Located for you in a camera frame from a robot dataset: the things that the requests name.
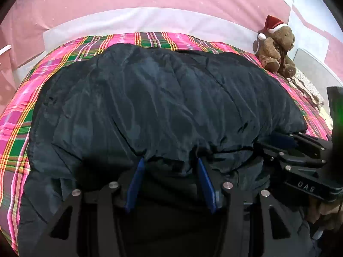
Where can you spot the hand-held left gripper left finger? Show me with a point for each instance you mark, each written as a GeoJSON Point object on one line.
{"type": "Point", "coordinates": [135, 187]}

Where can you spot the black puffer jacket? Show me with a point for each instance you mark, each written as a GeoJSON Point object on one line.
{"type": "Point", "coordinates": [147, 99]}

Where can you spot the brown teddy bear santa hat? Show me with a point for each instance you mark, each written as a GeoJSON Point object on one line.
{"type": "Point", "coordinates": [278, 48]}

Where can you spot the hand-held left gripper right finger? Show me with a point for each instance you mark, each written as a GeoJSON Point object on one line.
{"type": "Point", "coordinates": [206, 187]}

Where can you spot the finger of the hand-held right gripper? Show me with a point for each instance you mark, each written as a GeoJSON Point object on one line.
{"type": "Point", "coordinates": [284, 139]}
{"type": "Point", "coordinates": [284, 158]}

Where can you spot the pink green plaid blanket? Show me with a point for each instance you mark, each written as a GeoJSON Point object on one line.
{"type": "Point", "coordinates": [16, 128]}

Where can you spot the white shelf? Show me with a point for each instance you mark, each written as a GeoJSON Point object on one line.
{"type": "Point", "coordinates": [5, 49]}

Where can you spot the white board panel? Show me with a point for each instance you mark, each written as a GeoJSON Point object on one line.
{"type": "Point", "coordinates": [316, 64]}

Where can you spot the person's right hand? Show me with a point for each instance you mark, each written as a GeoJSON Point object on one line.
{"type": "Point", "coordinates": [328, 211]}

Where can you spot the beige floral cloth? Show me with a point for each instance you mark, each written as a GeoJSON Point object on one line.
{"type": "Point", "coordinates": [308, 88]}

